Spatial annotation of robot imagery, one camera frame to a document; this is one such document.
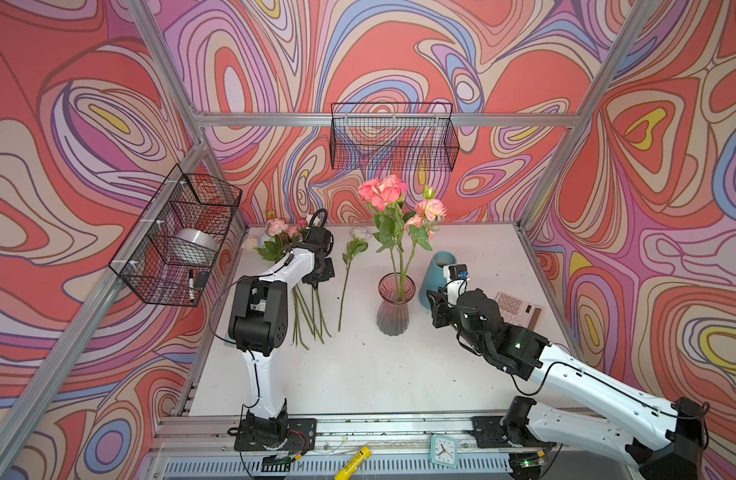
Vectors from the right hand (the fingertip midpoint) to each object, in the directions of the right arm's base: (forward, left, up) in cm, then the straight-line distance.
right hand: (433, 299), depth 74 cm
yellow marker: (-30, +19, -19) cm, 40 cm away
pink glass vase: (+6, +9, -4) cm, 11 cm away
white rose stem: (+36, +20, -18) cm, 45 cm away
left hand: (+21, +31, -16) cm, 40 cm away
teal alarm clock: (-30, 0, -20) cm, 36 cm away
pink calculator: (+6, -31, -20) cm, 37 cm away
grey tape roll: (+12, +59, +11) cm, 61 cm away
